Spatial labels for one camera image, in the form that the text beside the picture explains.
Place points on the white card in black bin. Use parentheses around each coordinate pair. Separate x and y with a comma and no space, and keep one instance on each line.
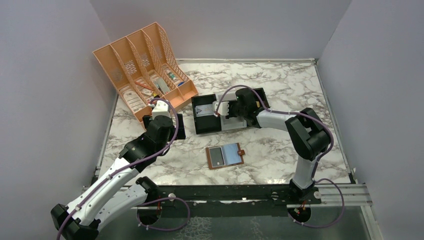
(204,110)

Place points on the brown leather card holder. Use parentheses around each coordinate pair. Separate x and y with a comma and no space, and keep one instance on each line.
(232,153)

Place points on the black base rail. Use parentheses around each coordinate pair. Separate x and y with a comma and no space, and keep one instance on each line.
(216,201)

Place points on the black bin left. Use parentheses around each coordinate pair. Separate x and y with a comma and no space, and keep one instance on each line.
(205,124)

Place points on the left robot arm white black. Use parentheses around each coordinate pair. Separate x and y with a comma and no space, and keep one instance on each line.
(84,217)

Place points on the white bin middle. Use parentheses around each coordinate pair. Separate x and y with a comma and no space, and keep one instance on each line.
(231,123)

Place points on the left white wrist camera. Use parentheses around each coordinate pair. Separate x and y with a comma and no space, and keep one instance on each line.
(160,108)

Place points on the black bin right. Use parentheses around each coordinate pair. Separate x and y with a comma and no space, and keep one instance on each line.
(260,91)

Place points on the black bin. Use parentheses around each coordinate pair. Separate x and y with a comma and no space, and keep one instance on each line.
(260,91)
(205,124)

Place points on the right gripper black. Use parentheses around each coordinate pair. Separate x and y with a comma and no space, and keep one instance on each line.
(230,115)

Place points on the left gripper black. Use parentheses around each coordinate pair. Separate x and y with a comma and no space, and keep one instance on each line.
(180,134)

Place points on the orange plastic file organizer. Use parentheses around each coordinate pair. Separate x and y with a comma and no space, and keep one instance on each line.
(141,66)

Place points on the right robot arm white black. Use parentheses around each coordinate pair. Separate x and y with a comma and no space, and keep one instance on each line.
(311,138)

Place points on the grey card in holder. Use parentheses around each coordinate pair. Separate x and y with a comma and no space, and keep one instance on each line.
(216,157)

